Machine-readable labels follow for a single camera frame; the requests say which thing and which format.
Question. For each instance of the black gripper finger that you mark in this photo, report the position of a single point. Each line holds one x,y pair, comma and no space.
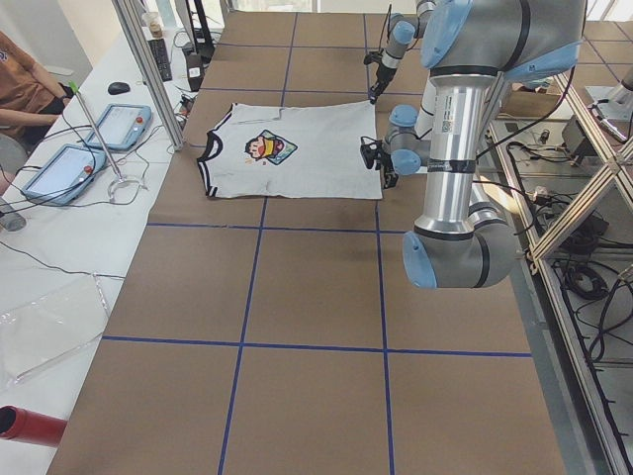
374,93

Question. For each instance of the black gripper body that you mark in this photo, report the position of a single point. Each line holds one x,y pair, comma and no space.
381,74
386,168

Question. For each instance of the grey cartoon print t-shirt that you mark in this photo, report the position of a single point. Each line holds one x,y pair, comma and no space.
292,152

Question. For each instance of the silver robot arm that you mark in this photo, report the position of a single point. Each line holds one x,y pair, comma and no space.
403,31
461,240

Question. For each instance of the far blue teach pendant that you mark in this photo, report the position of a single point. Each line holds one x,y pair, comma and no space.
122,125

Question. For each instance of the blue teach pendant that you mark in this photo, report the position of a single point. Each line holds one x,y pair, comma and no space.
122,125
65,176

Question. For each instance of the black computer mouse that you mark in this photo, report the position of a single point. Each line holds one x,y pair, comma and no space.
118,88

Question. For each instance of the near blue teach pendant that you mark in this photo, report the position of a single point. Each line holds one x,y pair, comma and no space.
65,176

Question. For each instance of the seated person orange shirt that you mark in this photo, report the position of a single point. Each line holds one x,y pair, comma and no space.
31,98

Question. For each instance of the clear plastic sheet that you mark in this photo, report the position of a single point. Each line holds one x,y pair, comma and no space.
42,333

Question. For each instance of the red cylinder bottle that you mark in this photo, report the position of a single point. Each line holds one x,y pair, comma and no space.
18,424

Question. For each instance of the aluminium frame post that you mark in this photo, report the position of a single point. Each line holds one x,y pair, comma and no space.
130,22

